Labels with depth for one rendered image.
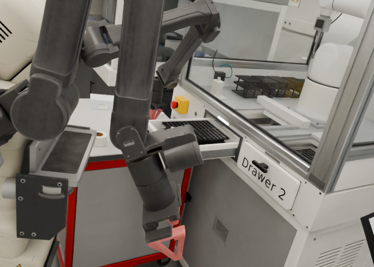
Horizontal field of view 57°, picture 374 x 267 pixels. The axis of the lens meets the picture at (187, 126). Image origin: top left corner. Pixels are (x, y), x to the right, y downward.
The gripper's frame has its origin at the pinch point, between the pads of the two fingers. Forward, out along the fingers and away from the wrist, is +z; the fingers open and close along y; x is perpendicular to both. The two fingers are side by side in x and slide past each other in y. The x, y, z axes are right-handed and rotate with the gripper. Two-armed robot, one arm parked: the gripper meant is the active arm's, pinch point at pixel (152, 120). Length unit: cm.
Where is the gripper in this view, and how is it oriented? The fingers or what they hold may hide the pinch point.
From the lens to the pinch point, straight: 157.1
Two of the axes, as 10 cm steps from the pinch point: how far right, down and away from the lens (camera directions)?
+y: -6.4, -4.0, 6.5
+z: -1.7, 9.1, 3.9
